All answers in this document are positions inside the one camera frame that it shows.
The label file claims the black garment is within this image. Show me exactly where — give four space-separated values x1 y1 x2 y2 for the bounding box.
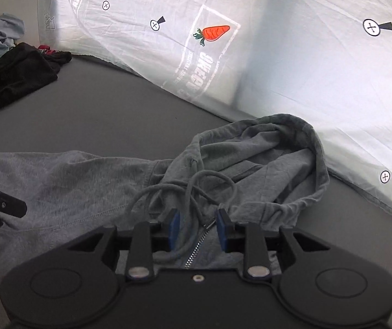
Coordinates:
0 41 72 117

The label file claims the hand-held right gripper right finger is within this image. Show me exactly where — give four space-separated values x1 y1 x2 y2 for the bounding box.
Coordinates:
216 207 335 282

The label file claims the printed white sheet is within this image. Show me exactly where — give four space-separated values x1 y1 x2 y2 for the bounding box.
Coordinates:
38 0 392 231

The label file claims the light blue-grey garment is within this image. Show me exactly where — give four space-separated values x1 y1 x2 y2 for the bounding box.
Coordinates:
0 14 26 67

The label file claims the grey zip hoodie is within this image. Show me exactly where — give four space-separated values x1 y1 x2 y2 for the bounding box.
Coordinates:
0 113 331 329

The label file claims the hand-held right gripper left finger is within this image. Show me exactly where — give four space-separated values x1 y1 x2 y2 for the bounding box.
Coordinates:
59 208 182 282

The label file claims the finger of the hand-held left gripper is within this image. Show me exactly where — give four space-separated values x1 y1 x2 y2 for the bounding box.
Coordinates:
0 189 28 219

